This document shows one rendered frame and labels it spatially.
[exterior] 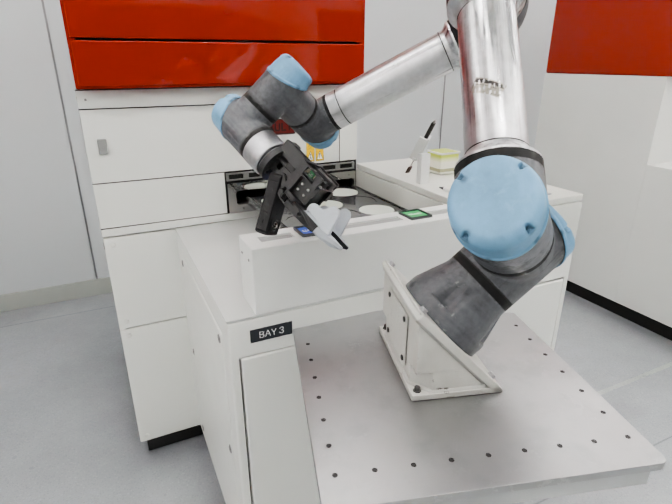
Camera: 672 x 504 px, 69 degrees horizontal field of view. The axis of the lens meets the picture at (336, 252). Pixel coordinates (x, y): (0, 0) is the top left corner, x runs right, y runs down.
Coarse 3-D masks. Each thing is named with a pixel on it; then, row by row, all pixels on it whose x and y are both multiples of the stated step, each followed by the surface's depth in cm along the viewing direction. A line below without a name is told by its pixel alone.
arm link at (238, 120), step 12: (228, 96) 90; (216, 108) 90; (228, 108) 89; (240, 108) 88; (252, 108) 88; (216, 120) 91; (228, 120) 89; (240, 120) 88; (252, 120) 88; (264, 120) 89; (228, 132) 89; (240, 132) 88; (252, 132) 87; (240, 144) 88
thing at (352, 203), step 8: (360, 192) 155; (256, 200) 146; (336, 200) 146; (344, 200) 147; (352, 200) 147; (360, 200) 147; (368, 200) 147; (376, 200) 146; (352, 208) 138; (288, 216) 131; (352, 216) 132; (360, 216) 132; (288, 224) 125; (296, 224) 125
